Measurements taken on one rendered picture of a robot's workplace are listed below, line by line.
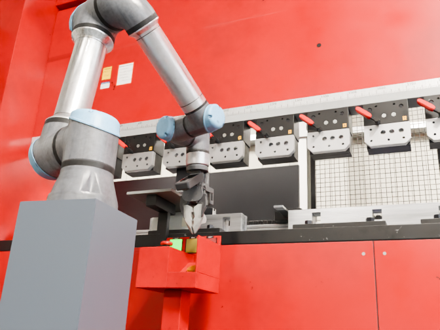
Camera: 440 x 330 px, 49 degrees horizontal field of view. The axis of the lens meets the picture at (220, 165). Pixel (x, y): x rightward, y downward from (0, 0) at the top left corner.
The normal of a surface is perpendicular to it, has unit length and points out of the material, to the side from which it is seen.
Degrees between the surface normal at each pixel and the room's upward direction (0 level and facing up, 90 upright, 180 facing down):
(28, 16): 90
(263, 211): 90
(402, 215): 90
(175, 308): 90
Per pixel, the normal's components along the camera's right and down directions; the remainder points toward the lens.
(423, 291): -0.39, -0.33
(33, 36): 0.92, -0.09
